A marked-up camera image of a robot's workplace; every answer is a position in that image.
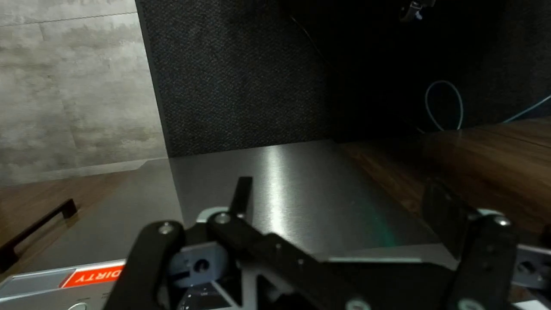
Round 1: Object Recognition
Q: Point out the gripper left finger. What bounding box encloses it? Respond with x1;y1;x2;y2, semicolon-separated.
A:
102;176;369;310

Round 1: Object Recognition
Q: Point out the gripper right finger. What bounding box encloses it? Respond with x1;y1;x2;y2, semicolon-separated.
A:
421;178;551;310

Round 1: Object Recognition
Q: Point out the stainless steel dishwasher door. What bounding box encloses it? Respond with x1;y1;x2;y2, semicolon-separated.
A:
22;139;442;276

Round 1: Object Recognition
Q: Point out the orange and grey magnet sign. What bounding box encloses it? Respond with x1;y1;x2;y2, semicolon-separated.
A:
0;260;126;298

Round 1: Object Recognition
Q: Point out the wooden cabinet door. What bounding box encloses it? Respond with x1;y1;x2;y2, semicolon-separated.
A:
0;170;145;281
339;118;551;242

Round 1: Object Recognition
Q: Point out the dark grey floor mat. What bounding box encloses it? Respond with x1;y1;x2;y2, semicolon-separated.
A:
135;0;551;158

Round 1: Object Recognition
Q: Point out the black cabinet door handle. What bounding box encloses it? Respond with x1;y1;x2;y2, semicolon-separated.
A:
0;198;78;273

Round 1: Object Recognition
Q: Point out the light blue cable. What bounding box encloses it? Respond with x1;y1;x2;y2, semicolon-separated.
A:
425;80;551;131

